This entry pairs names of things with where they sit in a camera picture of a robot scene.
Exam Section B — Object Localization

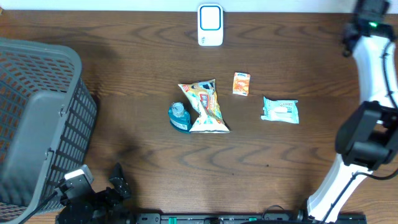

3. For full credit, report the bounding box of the blue clear plastic bottle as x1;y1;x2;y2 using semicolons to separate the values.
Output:
168;102;192;134

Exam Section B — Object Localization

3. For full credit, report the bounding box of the green wet wipes pack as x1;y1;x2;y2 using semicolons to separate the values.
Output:
261;97;300;124

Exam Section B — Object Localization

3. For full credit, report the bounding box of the yellow snack bag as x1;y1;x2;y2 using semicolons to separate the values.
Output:
178;79;230;133

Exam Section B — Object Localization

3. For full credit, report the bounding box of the orange tissue pack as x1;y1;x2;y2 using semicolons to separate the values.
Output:
233;72;251;96

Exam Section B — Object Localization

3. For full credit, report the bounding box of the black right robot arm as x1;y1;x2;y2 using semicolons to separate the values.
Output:
306;19;397;223

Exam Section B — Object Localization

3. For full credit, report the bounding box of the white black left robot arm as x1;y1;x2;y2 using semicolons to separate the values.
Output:
55;163;137;224

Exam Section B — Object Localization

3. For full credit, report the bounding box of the white barcode scanner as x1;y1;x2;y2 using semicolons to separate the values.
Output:
197;3;224;47

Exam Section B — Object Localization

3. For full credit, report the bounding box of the grey plastic basket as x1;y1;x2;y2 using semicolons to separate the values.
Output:
1;38;97;223

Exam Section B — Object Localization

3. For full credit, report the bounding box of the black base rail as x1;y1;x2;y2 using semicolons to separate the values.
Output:
133;212;368;224

